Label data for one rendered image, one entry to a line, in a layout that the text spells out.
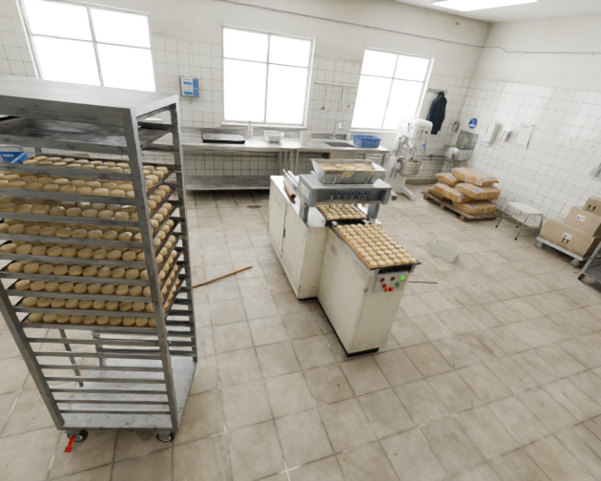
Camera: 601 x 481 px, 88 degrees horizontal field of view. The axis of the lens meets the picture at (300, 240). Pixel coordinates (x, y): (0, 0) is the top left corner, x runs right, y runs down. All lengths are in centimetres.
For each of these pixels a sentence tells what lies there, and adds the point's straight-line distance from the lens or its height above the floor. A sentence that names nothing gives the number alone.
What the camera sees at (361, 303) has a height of 59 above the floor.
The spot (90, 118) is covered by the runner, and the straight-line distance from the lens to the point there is 122.
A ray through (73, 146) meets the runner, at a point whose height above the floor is 168.
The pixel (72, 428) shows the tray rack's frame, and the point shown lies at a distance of 234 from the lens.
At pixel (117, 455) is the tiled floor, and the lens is 233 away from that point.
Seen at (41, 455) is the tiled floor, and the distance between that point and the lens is 249.
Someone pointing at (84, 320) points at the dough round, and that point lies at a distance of 175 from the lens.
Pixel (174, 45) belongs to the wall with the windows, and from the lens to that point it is 529.
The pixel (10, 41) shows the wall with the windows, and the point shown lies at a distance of 561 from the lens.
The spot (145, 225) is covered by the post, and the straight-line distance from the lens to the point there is 125.
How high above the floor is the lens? 199
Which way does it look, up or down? 29 degrees down
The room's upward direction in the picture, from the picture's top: 7 degrees clockwise
